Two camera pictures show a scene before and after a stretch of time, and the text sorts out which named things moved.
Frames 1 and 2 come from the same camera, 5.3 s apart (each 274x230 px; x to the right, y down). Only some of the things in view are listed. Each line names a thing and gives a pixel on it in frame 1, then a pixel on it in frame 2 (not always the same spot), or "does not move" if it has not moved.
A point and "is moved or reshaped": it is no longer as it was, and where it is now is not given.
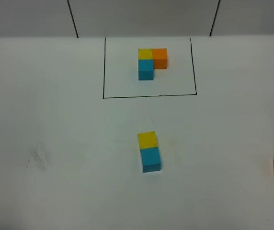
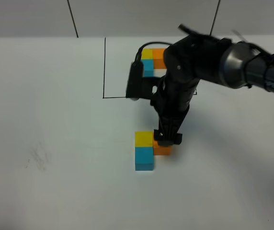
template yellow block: (145, 53) does not move
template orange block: (160, 57) does not move
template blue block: (146, 69) does not move
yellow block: (147, 139) is moved or reshaped
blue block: (151, 159) is moved or reshaped
